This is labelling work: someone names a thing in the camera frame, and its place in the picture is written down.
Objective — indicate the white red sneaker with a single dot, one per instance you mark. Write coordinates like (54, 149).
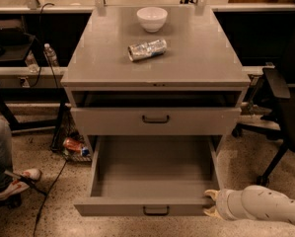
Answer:
(16, 187)

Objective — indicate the black office chair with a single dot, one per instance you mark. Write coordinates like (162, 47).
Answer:
(281, 83)

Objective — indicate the black table stand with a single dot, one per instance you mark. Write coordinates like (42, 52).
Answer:
(34, 95)

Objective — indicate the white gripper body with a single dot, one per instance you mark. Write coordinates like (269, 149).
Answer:
(223, 202)

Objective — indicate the white bowl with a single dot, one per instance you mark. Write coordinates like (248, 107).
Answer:
(152, 19)

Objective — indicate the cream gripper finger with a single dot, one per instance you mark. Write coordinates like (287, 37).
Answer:
(212, 212)
(213, 194)

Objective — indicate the grey top drawer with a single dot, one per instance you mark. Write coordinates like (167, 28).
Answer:
(155, 121)

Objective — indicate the black stick tool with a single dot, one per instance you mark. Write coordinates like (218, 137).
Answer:
(26, 180)

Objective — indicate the crushed silver can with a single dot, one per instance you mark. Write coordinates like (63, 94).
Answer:
(146, 49)

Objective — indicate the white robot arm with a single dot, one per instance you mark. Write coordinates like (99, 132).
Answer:
(253, 202)

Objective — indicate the grey drawer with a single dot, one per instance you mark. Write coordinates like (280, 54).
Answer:
(155, 121)
(151, 176)

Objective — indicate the orange snack bag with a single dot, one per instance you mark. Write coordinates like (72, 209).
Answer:
(76, 146)

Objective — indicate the grey drawer cabinet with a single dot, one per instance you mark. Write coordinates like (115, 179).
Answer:
(198, 69)

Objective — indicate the clear water bottle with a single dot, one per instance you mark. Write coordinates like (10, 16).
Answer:
(51, 55)

